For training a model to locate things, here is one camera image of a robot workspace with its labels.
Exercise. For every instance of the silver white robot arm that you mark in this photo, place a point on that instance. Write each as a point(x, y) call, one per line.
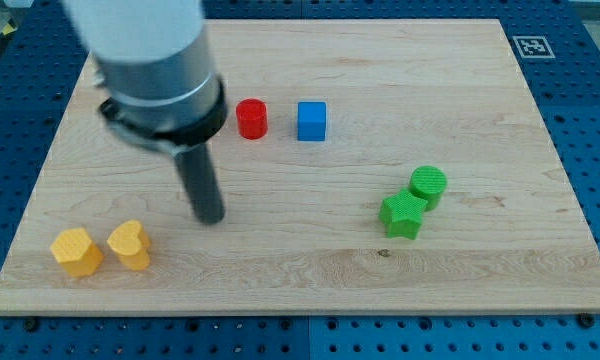
point(155, 61)

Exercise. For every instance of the light wooden board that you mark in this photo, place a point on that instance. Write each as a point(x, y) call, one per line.
point(302, 234)

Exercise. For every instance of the blue cube block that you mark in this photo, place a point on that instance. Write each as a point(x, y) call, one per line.
point(311, 121)

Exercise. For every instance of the red cylinder block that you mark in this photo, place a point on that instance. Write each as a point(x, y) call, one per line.
point(252, 118)

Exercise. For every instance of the black cylindrical pointer tool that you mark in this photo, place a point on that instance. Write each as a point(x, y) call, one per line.
point(197, 173)

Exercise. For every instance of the green star block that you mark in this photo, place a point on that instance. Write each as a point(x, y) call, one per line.
point(402, 214)

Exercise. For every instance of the green cylinder block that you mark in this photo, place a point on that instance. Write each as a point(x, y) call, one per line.
point(428, 183)

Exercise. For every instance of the yellow heart block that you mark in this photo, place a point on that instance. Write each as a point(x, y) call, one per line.
point(130, 243)

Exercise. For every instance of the yellow hexagon block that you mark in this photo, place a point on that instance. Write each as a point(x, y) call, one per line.
point(76, 252)

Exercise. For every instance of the white fiducial marker tag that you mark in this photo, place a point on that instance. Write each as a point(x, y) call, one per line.
point(533, 47)

